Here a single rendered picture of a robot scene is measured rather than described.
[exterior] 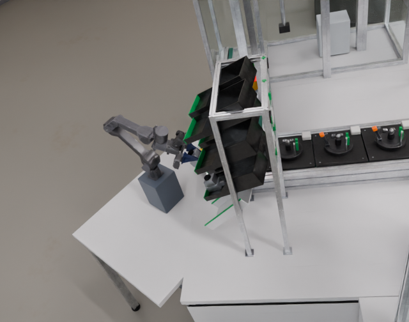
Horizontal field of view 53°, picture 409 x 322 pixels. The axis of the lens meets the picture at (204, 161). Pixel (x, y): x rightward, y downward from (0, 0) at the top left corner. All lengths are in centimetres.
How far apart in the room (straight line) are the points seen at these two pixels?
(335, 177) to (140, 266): 103
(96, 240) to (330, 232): 117
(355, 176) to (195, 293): 93
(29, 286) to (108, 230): 138
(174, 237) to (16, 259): 195
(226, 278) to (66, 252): 190
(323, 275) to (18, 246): 270
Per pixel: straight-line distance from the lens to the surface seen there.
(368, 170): 206
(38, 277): 350
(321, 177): 206
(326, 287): 179
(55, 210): 388
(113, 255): 212
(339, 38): 299
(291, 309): 187
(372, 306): 177
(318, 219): 198
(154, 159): 198
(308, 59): 305
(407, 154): 213
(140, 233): 213
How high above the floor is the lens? 244
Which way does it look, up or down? 42 degrees down
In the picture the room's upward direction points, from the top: 18 degrees counter-clockwise
